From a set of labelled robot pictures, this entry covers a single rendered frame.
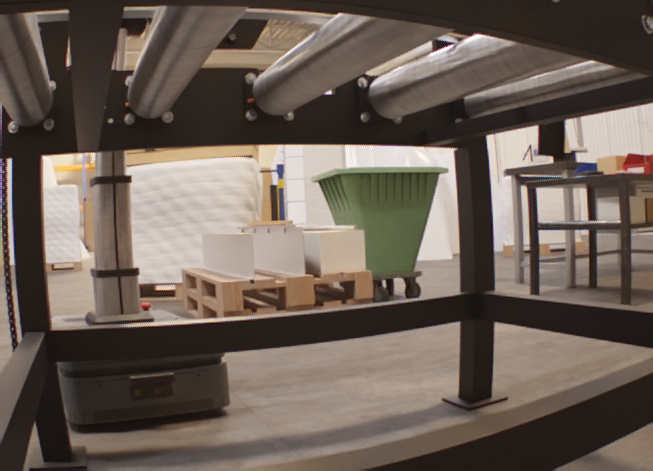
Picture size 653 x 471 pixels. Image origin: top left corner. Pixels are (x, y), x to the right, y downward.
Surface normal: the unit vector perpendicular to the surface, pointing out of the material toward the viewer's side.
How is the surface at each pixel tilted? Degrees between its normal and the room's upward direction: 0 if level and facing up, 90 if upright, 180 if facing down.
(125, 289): 90
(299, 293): 90
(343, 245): 90
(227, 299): 90
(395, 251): 101
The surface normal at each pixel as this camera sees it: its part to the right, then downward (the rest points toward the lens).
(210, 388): 0.52, -0.01
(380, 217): 0.22, 0.19
